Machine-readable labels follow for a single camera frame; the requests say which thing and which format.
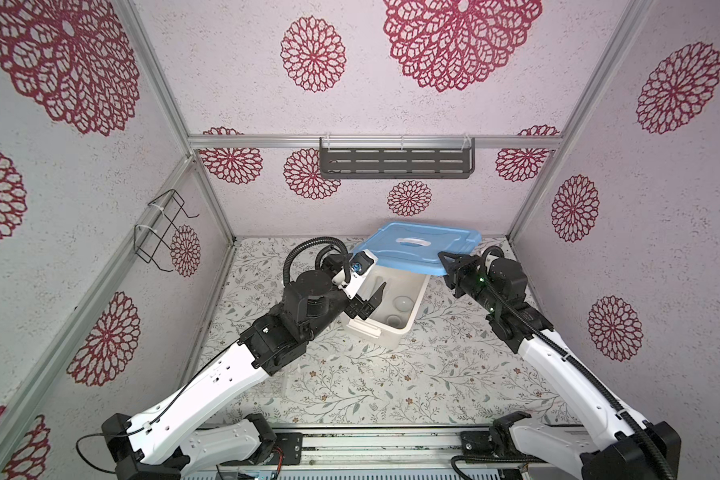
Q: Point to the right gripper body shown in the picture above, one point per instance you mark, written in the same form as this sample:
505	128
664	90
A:
475	285

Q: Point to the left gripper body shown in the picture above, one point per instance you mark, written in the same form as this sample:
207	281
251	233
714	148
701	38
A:
338	304

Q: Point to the white plastic bin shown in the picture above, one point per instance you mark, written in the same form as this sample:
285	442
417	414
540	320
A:
399	283

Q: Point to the blue plastic lid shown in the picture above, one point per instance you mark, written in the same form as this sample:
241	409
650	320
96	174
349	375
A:
414	247

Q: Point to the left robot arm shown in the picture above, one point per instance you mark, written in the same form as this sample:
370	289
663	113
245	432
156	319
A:
262	350

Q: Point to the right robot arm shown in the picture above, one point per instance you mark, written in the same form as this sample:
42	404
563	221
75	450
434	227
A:
652	450

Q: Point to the dark metal wall shelf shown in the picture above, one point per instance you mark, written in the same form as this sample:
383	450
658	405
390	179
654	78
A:
396	159

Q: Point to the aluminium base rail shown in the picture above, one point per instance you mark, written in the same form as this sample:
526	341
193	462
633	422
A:
384	447

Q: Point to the black wire wall rack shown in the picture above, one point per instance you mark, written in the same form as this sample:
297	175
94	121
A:
168	242

